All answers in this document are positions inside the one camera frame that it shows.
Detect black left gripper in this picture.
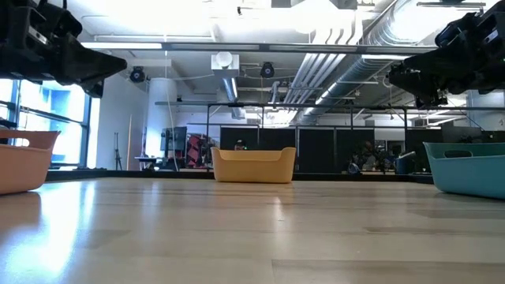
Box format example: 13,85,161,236
0,0,128,99

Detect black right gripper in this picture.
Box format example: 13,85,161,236
388,2,505,108

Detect large window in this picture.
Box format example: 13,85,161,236
0,78,92,169

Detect black divider panel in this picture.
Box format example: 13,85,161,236
406,129,443,173
259,128,297,150
297,128,336,174
336,128,375,173
219,126,260,151

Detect white round column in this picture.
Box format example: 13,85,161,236
145,77,178,159

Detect black tripod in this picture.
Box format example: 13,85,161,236
113,132,123,170

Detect dark blue chair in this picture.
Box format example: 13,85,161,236
394,151,419,174

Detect teal plastic bin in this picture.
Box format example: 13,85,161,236
423,141,505,200

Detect black monitor on stand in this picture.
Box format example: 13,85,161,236
160,125,189,170

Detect orange plastic bin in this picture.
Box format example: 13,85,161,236
0,129,61,196

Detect white ceiling pipes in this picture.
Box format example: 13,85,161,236
282,19,364,106

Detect red and black equipment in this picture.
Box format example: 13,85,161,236
187,133,212,170

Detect white ceiling box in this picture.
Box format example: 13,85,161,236
211,52,241,72

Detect yellow plastic bin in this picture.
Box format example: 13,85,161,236
211,147,297,184

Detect silver ventilation duct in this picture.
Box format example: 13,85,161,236
299,0,447,125

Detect long ceiling light rail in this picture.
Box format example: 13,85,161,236
80,41,439,55

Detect black metal rack frame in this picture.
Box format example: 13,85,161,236
154,100,505,174

